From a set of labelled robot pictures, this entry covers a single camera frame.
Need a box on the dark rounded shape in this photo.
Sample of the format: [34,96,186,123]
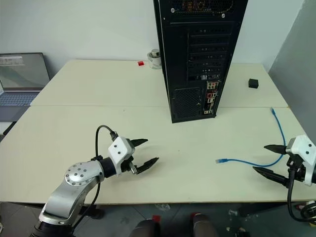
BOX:
[129,219,161,237]

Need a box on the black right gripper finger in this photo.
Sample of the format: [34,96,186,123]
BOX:
[264,144,287,156]
[252,166,289,190]

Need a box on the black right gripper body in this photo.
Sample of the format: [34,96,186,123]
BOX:
[285,145,307,184]

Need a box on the grey open laptop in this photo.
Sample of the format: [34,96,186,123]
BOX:
[0,52,51,122]

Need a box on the glass jar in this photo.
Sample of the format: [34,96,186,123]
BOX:
[148,57,162,71]

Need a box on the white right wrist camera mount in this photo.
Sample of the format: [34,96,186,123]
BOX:
[286,134,316,187]

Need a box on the blue ethernet cable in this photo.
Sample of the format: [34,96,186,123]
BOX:
[215,107,287,167]

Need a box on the grey partition panel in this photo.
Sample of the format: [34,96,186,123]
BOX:
[267,0,316,110]

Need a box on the silver round metal cylinder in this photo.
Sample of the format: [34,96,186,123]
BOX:
[147,49,161,60]

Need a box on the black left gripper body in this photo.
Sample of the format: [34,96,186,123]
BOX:
[120,139,138,175]

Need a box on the black computer tower case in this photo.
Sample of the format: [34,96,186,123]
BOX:
[153,0,249,124]

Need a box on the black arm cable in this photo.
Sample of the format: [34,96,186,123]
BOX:
[286,160,316,223]
[73,125,119,227]

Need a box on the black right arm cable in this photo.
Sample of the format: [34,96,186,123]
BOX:
[286,160,316,223]

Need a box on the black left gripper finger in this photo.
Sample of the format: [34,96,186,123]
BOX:
[130,138,149,149]
[136,157,160,175]

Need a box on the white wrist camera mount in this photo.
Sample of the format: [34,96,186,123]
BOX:
[107,136,135,177]
[286,134,316,187]

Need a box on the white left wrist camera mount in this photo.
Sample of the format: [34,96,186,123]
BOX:
[107,136,135,177]

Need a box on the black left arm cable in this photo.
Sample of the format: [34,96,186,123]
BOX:
[73,125,119,227]

